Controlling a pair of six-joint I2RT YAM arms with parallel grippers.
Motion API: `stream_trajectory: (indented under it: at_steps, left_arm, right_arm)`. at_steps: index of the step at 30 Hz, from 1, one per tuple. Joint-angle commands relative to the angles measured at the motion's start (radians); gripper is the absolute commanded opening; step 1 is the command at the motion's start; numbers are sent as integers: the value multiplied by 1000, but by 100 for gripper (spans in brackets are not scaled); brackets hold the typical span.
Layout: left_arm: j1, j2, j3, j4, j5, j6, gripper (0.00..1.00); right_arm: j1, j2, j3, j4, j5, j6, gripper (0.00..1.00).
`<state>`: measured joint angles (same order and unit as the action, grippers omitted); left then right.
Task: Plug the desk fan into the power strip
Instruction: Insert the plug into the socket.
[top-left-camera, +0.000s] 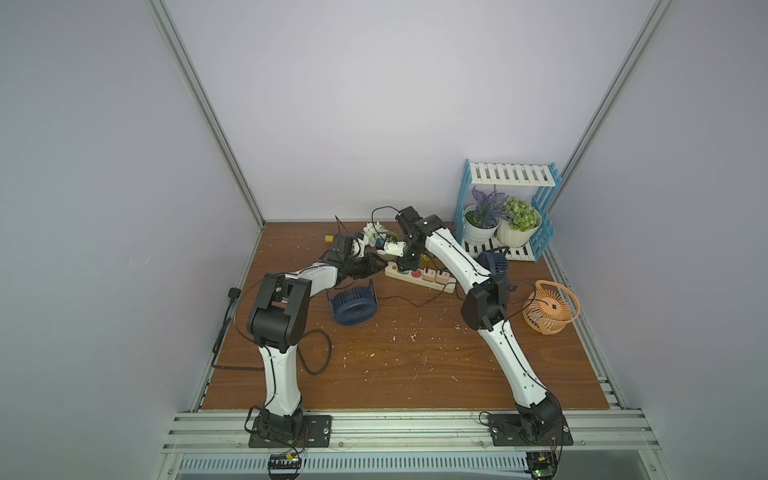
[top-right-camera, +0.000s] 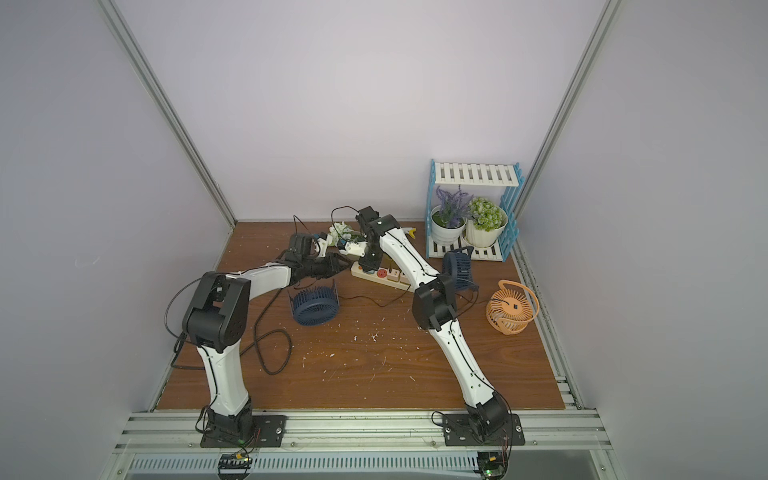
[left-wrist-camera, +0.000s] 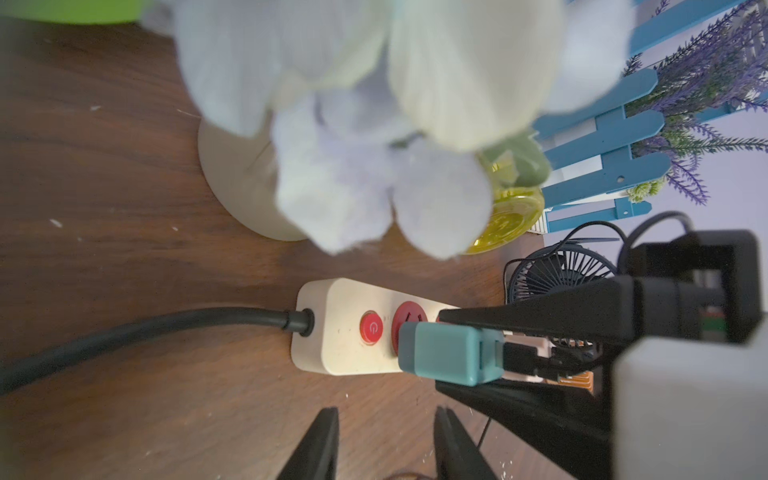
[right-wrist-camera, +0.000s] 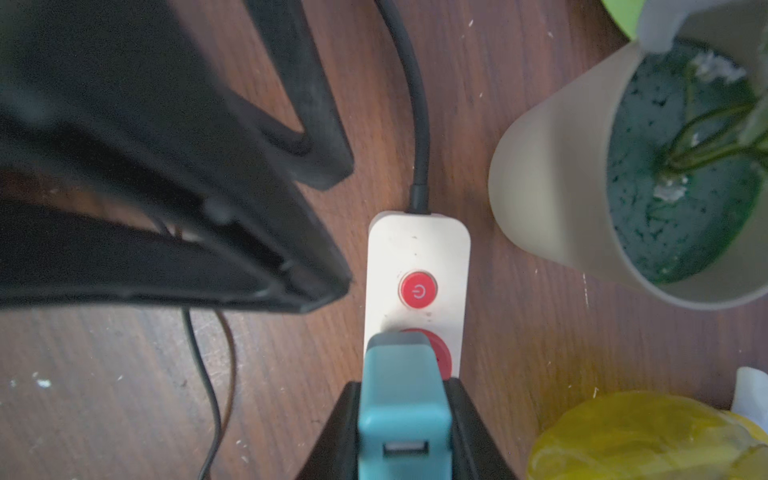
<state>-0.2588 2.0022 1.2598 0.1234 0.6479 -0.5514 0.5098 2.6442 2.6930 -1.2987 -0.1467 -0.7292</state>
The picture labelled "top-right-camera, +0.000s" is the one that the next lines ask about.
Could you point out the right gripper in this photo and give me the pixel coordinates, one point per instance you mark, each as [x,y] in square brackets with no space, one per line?
[369,258]

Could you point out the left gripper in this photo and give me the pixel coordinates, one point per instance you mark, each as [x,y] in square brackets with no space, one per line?
[327,264]

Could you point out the pink USB plug adapter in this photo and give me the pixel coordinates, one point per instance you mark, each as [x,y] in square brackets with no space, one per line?
[393,275]

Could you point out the beige red power strip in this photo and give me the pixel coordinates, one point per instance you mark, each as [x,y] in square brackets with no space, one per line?
[379,277]

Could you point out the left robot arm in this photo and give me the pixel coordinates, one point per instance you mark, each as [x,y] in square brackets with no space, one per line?
[216,318]

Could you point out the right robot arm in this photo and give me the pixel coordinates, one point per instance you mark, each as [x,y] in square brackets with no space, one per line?
[434,308]

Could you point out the dark blue desk fan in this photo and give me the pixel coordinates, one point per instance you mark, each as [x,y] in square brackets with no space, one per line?
[315,305]

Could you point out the orange desk fan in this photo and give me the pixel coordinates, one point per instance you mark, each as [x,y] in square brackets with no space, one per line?
[512,307]

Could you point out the beige pot white flowers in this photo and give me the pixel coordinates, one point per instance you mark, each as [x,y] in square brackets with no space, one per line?
[346,240]

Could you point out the white pot lavender plant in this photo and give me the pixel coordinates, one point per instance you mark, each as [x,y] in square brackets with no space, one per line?
[449,217]

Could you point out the blue white plant shelf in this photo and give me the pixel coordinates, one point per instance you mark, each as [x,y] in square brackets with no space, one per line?
[499,183]

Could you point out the white pot green plant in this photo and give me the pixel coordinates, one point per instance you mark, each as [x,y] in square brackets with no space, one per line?
[486,222]

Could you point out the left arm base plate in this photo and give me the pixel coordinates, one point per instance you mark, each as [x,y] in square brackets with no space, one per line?
[254,431]

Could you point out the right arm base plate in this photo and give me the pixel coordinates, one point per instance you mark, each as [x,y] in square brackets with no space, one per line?
[460,430]

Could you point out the aluminium rail frame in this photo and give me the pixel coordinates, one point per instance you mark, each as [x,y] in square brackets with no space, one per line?
[325,441]

